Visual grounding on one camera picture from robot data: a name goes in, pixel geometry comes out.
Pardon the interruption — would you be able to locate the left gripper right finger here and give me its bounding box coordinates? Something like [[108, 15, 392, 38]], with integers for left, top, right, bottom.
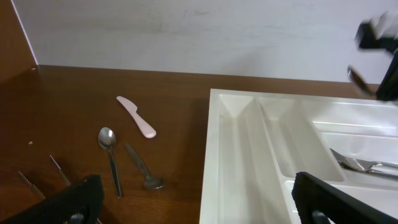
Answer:
[[292, 172, 397, 224]]

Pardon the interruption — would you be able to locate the small dark teaspoon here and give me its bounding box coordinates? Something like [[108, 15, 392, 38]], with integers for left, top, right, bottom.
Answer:
[[125, 143, 164, 190]]

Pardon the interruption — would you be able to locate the white plastic cutlery tray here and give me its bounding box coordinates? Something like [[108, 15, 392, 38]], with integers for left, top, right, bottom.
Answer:
[[200, 89, 397, 223]]

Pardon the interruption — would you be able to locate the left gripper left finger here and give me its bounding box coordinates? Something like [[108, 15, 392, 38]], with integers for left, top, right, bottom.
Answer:
[[1, 175, 104, 224]]

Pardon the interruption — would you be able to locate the steel tablespoon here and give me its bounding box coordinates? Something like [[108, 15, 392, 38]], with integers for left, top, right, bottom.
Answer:
[[347, 65, 376, 97]]

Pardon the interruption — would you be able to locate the pink plastic knife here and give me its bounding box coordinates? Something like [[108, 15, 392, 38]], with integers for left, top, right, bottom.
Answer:
[[116, 96, 157, 138]]

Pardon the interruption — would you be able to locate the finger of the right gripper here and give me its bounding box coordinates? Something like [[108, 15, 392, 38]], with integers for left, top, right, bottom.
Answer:
[[376, 52, 397, 101]]

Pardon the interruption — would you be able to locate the steel fork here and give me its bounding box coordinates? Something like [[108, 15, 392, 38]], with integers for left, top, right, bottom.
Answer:
[[330, 148, 397, 172], [339, 163, 397, 180]]

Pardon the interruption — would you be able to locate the small steel teaspoon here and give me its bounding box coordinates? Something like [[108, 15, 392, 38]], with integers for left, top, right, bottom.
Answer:
[[98, 127, 123, 198]]

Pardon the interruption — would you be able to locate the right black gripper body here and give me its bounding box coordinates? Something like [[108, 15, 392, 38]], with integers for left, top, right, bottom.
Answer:
[[355, 21, 397, 54]]

